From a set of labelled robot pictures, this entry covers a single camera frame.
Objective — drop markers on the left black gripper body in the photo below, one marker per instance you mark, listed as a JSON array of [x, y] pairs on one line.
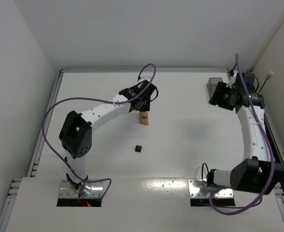
[[142, 105]]

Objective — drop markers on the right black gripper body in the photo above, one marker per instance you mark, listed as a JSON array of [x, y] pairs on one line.
[[219, 94]]

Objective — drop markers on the long light wood block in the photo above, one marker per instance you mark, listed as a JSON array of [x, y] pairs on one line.
[[145, 113]]

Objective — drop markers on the clear grey plastic bin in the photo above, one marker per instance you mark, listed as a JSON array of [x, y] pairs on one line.
[[212, 84]]

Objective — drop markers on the small dark wood cube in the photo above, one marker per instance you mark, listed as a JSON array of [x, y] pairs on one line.
[[138, 148]]

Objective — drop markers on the light wood rectangular block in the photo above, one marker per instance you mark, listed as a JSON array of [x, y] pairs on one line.
[[140, 117]]

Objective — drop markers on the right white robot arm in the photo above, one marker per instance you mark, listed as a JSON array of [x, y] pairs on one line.
[[254, 174]]

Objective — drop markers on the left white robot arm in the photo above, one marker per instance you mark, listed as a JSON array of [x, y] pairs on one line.
[[78, 128]]

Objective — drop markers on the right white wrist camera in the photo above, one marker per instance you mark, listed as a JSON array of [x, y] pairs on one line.
[[231, 78]]

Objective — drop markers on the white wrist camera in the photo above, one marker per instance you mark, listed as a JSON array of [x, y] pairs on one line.
[[144, 79], [231, 78]]

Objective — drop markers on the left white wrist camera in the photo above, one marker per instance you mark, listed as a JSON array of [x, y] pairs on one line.
[[144, 79]]

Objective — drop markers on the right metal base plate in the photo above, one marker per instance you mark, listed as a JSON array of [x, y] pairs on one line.
[[198, 190]]

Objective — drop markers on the metal base plate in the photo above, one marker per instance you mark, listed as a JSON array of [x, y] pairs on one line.
[[198, 190], [85, 191]]

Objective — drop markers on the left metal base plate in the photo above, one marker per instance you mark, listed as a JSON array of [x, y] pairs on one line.
[[85, 191]]

